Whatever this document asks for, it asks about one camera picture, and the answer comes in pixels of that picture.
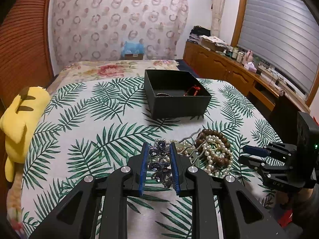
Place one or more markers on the wooden sideboard cabinet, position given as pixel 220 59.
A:
pixel 261 93

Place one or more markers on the beige side curtain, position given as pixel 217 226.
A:
pixel 217 12

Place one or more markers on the grey window blind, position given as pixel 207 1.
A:
pixel 285 34

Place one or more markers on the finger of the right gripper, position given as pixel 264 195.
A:
pixel 256 151
pixel 253 163

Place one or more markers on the stack of papers and clothes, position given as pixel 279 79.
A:
pixel 200 35

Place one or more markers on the person's right hand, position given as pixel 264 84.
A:
pixel 308 205

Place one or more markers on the palm leaf print blanket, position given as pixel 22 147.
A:
pixel 93 128

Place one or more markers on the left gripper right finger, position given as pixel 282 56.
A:
pixel 220 200

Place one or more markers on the yellow plush toy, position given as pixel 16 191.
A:
pixel 19 122

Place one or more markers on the blue crystal jewelry piece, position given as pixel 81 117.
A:
pixel 159 163

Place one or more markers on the floral bed quilt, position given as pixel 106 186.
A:
pixel 87 71

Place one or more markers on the silver wavy hair pin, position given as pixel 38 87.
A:
pixel 192 139

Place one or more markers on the wooden slatted wardrobe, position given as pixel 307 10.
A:
pixel 25 57

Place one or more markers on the dark metallic bangle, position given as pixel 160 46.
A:
pixel 163 95

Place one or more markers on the circle patterned curtain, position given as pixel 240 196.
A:
pixel 96 30

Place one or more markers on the blue bag on box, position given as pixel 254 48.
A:
pixel 132 49

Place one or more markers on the pink item on sideboard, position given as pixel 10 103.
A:
pixel 248 57

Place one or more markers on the black jewelry box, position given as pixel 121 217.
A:
pixel 188 98

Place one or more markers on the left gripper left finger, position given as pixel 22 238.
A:
pixel 97 204

